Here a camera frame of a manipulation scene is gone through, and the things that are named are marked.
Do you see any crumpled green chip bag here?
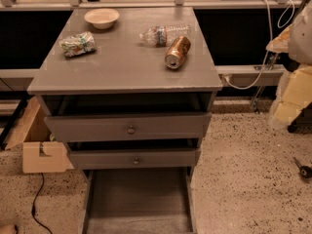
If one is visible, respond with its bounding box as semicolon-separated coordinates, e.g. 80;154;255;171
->
59;31;97;58

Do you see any metal railing beam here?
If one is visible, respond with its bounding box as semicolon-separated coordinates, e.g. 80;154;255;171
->
216;64;285;87

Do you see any white paper bowl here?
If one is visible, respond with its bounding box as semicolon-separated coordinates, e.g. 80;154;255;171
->
84;8;119;29

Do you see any grey top drawer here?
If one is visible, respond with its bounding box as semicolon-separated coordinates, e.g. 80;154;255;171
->
45;113;212;142

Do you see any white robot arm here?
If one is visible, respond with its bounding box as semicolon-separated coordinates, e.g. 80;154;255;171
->
266;1;312;129

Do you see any clear plastic water bottle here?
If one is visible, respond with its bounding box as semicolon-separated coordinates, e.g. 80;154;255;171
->
139;23;191;47

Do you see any grey middle drawer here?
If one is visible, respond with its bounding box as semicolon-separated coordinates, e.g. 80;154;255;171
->
69;148;201;170

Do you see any black caster wheel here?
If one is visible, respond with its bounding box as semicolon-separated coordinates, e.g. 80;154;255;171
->
293;158;312;178

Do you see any orange soda can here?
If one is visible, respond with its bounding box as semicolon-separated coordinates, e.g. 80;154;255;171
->
165;36;191;69

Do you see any white hanging cable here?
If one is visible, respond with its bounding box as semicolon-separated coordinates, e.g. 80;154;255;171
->
222;0;296;91

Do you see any cardboard box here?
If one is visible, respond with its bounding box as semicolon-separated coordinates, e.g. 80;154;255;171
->
5;97;73;174

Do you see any grey drawer cabinet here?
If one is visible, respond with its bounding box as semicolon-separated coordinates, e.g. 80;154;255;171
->
26;6;224;234

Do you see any grey open bottom drawer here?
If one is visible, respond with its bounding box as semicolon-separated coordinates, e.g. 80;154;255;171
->
78;168;197;234

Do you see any black floor cable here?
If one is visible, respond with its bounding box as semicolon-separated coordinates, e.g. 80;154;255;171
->
30;173;54;234

